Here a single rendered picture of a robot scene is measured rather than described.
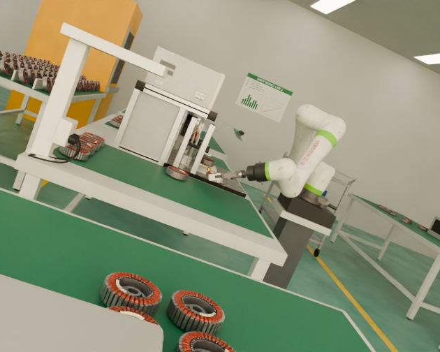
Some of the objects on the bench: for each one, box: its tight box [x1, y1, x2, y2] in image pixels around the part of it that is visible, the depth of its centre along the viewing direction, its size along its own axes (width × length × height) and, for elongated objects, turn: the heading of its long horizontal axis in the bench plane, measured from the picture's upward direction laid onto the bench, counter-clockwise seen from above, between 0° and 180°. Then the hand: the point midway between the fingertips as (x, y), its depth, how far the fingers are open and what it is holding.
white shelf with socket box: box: [26, 22, 168, 163], centre depth 160 cm, size 35×37×46 cm
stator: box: [166, 166, 189, 181], centre depth 211 cm, size 11×11×4 cm
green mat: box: [52, 135, 274, 240], centre depth 195 cm, size 94×61×1 cm, turn 29°
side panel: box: [112, 88, 186, 166], centre depth 221 cm, size 28×3×32 cm, turn 29°
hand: (216, 177), depth 213 cm, fingers closed on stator, 11 cm apart
